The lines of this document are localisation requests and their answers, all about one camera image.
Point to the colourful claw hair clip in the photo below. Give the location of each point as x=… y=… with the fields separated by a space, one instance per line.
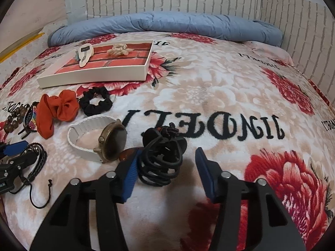
x=30 y=120

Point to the blue duvet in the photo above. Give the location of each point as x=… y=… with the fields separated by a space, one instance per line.
x=183 y=23

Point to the black claw hair clip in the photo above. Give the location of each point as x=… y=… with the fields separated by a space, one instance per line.
x=157 y=138

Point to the brown glossy hair clip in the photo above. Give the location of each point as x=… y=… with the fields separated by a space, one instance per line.
x=127 y=154

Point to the pink pillow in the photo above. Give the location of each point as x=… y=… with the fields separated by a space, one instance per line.
x=272 y=52

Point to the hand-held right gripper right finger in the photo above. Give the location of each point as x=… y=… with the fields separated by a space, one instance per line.
x=205 y=172

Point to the white tray with brick print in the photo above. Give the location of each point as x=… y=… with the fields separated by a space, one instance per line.
x=117 y=60

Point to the clear plastic sheet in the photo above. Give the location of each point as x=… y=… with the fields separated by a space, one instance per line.
x=76 y=0

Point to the orange scrunchie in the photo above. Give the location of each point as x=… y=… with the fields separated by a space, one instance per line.
x=65 y=104

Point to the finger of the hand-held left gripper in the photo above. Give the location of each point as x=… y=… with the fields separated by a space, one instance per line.
x=14 y=148
x=24 y=159

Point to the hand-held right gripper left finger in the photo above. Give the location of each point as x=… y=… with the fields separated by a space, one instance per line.
x=129 y=180

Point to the black scrunchie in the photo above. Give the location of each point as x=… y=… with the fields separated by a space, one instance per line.
x=86 y=107

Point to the cream hair clip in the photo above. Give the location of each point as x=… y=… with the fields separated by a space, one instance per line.
x=85 y=55

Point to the cream scrunchie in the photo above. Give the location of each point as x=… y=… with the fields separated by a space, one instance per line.
x=117 y=49

